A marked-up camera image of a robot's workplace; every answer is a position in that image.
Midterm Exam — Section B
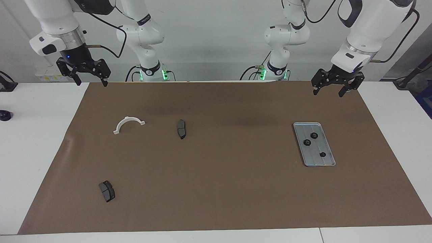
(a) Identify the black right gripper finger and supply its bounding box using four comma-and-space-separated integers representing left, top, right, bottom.
56, 58, 82, 86
91, 59, 111, 87

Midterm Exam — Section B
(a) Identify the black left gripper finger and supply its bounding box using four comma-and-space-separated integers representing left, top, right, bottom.
339, 74, 366, 98
311, 69, 329, 96

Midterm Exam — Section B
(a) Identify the silver metal tray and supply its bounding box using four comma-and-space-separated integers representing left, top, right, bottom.
293, 122, 336, 167

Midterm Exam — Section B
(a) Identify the white power strip box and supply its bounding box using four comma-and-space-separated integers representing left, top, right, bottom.
35, 65, 64, 82

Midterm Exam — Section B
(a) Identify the black stand leg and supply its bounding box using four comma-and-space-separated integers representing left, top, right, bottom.
393, 56, 432, 90

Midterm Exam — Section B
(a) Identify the blue crate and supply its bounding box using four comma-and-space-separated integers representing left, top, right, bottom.
414, 84, 432, 119

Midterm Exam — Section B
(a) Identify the slim dark grey brake pad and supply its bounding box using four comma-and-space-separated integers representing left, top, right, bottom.
177, 119, 187, 140

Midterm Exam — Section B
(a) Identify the wide dark grey brake pad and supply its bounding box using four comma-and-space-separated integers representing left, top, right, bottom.
99, 180, 116, 203

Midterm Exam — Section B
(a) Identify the brown table mat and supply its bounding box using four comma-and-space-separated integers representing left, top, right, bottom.
18, 80, 432, 235

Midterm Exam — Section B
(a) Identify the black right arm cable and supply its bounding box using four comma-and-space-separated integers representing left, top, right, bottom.
83, 10, 128, 58

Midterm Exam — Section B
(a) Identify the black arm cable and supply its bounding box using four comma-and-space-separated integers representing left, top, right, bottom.
83, 10, 128, 58
300, 0, 420, 63

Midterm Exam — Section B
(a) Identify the black base cable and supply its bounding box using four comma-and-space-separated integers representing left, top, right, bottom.
125, 64, 142, 82
240, 51, 272, 81

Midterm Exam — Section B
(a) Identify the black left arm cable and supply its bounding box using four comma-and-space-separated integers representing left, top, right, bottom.
300, 0, 420, 63

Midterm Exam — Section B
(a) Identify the white semicircular plastic bracket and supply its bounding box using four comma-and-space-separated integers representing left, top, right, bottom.
113, 116, 146, 135

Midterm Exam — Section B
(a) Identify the black clamp mount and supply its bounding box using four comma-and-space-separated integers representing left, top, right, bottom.
0, 71, 18, 92

